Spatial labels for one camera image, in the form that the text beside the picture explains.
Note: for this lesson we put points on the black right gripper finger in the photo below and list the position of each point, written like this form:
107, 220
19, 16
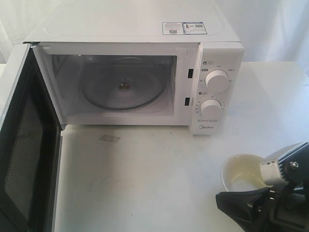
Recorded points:
249, 219
244, 201

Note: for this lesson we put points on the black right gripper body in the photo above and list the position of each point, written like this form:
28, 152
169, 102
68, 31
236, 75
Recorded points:
289, 211

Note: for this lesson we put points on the cream ceramic bowl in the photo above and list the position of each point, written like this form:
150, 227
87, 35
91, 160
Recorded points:
242, 173

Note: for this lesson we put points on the white microwave door with handle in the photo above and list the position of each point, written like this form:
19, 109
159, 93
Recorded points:
30, 145

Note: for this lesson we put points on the white microwave oven body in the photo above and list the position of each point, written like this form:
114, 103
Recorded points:
70, 39

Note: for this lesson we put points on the glass turntable plate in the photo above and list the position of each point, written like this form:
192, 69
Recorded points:
123, 83

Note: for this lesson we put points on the lower white control knob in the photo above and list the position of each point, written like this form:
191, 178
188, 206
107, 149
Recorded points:
211, 109

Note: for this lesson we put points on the white control knob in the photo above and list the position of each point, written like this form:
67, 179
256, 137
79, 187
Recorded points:
211, 109
217, 81

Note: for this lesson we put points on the upper white control knob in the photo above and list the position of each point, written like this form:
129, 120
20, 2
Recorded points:
217, 81

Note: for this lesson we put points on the blue white info sticker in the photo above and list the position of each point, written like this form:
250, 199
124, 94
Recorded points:
194, 28

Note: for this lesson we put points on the red white warning sticker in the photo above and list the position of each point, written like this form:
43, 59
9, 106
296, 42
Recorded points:
172, 28

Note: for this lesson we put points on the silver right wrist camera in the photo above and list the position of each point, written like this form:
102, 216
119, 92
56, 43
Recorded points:
289, 165

